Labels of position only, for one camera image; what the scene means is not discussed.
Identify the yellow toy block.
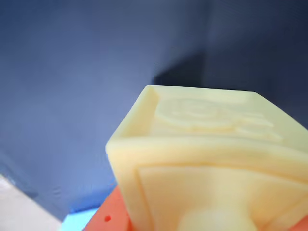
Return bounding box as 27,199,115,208
105,84,308,231

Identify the dark grey table mat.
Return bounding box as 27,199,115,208
0,0,308,221

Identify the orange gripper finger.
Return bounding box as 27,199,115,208
81,184,132,231

